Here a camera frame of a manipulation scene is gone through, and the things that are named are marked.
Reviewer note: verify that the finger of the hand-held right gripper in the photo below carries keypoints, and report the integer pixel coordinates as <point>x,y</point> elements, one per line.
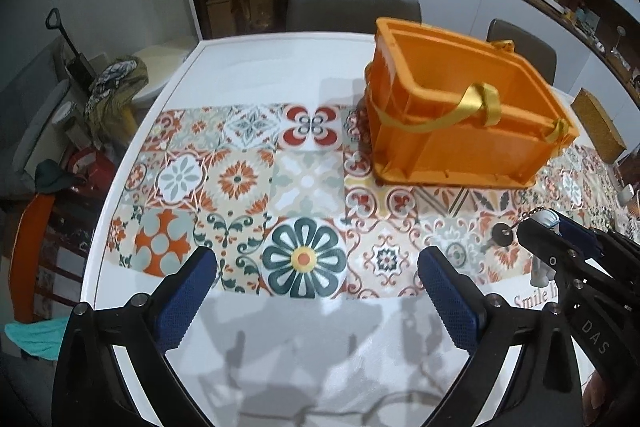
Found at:
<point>587,237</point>
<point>550,249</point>

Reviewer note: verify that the red round object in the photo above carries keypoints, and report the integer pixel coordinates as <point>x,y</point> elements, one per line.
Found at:
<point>92,167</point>

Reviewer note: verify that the narrow grey chair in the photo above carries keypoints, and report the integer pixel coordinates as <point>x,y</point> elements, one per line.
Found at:
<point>530,47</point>

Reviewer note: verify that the teal cloth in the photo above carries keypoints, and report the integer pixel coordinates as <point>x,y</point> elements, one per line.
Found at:
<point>35,339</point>

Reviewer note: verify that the orange plastic crate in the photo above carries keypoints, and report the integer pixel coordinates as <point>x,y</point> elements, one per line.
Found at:
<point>450,147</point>

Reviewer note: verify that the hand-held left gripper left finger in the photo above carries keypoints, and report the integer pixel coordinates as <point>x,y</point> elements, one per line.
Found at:
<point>185,302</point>

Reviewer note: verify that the wide grey chair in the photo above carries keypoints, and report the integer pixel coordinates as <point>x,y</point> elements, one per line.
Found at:
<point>350,9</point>

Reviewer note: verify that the person's right hand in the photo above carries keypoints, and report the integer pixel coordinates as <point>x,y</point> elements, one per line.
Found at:
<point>595,394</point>

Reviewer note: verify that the orange chair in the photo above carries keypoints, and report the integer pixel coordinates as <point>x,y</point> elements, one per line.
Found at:
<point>32,257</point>

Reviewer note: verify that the dark green hat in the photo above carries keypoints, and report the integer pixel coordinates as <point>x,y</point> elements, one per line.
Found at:
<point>55,177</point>

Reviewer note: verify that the camouflage cloth bag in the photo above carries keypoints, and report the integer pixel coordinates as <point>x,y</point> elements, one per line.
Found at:
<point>112,97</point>

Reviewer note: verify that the patterned tile table mat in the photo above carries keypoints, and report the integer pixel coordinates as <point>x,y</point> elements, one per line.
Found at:
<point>235,187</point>

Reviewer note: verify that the white round stool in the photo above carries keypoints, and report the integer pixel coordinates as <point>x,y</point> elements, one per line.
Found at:
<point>160,64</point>

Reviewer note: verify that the brown cork box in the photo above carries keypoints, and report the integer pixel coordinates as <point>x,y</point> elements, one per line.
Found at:
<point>597,124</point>

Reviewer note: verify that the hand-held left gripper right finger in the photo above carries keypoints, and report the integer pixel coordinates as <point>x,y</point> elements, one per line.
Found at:
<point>450,302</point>

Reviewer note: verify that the black shovel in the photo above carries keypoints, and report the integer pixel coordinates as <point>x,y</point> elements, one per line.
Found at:
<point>75,57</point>

